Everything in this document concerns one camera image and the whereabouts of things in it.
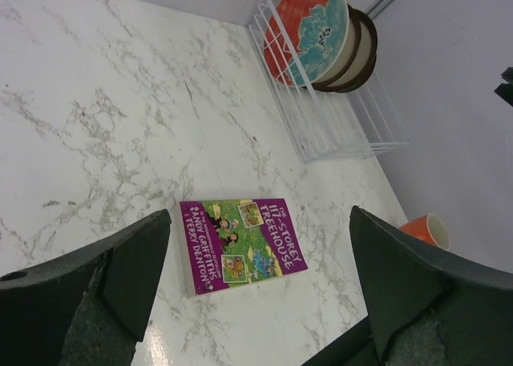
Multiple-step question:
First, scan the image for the red blue floral plate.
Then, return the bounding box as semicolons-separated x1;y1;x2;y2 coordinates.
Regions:
264;0;349;86

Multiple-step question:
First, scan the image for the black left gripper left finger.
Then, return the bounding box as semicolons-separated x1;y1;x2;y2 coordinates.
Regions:
1;210;172;365

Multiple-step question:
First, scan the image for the orange mug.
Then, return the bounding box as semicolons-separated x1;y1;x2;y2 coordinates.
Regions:
399;213;450;251

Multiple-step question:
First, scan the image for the cream plate brown rim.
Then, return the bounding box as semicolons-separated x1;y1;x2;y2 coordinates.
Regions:
313;6;362;90

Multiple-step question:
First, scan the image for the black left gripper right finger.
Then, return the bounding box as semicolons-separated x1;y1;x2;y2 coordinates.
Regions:
349;206;512;365

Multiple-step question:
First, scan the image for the white wire dish rack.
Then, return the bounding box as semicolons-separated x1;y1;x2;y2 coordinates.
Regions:
248;0;410;163

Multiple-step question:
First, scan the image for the purple treehouse book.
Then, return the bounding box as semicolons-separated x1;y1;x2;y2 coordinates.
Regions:
176;199;308;297

